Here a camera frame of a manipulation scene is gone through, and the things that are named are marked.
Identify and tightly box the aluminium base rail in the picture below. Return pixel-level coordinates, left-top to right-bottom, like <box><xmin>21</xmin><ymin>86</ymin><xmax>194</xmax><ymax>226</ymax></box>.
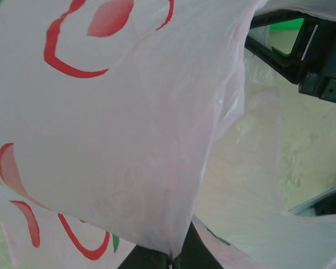
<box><xmin>285</xmin><ymin>181</ymin><xmax>336</xmax><ymax>218</ymax></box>

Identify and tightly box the green plastic basket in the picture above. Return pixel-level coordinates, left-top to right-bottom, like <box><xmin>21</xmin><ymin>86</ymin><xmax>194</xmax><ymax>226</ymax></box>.
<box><xmin>269</xmin><ymin>16</ymin><xmax>305</xmax><ymax>32</ymax></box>

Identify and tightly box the pink printed plastic bag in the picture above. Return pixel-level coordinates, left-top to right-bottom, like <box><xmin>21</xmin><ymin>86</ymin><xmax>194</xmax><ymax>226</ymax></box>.
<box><xmin>0</xmin><ymin>0</ymin><xmax>336</xmax><ymax>269</ymax></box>

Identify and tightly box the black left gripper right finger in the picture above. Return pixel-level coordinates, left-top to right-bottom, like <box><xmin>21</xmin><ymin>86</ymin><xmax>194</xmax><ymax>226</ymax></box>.
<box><xmin>171</xmin><ymin>216</ymin><xmax>223</xmax><ymax>269</ymax></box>

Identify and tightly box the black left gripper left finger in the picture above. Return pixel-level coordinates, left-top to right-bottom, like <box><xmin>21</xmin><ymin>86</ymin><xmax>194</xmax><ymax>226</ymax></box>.
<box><xmin>119</xmin><ymin>243</ymin><xmax>172</xmax><ymax>269</ymax></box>

